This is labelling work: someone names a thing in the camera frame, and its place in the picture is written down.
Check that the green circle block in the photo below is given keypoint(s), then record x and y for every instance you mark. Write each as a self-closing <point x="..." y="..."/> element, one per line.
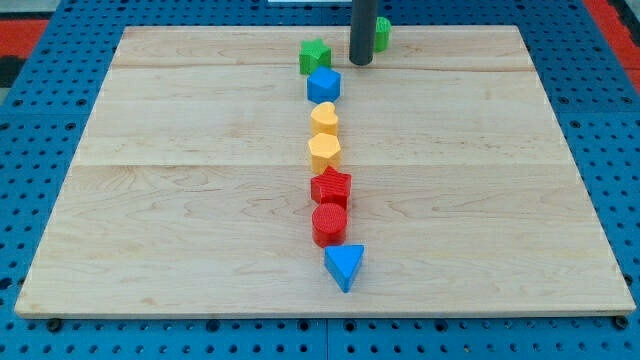
<point x="382" y="34"/>

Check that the red circle block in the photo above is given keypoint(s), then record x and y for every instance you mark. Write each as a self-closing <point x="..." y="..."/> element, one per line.
<point x="329" y="223"/>

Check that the wooden board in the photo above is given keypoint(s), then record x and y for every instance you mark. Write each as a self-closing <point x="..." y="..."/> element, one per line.
<point x="189" y="193"/>

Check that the red star block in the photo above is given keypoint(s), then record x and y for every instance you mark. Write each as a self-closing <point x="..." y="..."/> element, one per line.
<point x="331" y="186"/>

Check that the yellow hexagon block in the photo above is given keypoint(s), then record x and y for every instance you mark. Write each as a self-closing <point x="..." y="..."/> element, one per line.
<point x="325" y="151"/>

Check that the yellow heart block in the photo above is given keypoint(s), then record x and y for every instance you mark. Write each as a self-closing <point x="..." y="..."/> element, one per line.
<point x="324" y="119"/>

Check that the blue triangle block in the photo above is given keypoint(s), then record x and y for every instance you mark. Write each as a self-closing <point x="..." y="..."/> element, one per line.
<point x="343" y="263"/>

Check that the blue cube block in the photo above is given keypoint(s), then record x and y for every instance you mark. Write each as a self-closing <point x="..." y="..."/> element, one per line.
<point x="324" y="85"/>

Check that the green star block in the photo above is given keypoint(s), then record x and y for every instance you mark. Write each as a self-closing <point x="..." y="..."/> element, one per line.
<point x="313" y="54"/>

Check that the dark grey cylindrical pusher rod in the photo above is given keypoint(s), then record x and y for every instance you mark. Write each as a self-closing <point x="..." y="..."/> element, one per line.
<point x="362" y="31"/>

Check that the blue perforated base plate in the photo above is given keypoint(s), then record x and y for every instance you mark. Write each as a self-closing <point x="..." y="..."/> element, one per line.
<point x="49" y="103"/>

